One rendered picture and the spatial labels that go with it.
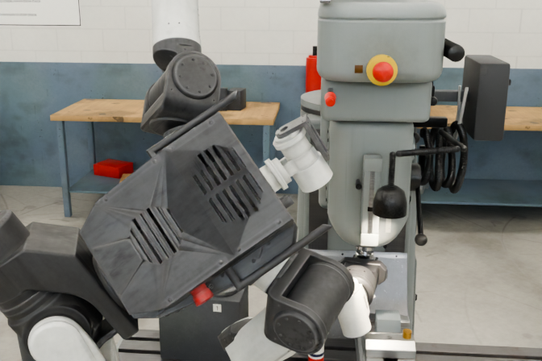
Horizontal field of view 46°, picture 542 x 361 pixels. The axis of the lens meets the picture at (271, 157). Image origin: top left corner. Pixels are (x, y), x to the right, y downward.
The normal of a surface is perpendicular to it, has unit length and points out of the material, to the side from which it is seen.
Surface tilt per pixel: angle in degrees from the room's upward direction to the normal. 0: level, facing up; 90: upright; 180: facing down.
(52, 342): 90
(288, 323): 103
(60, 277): 90
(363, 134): 90
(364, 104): 90
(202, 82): 61
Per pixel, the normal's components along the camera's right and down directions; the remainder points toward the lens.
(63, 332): 0.23, 0.26
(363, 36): -0.08, 0.26
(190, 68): 0.45, -0.27
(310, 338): -0.45, 0.45
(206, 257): -0.25, -0.02
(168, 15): 0.04, -0.27
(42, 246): 0.22, -0.95
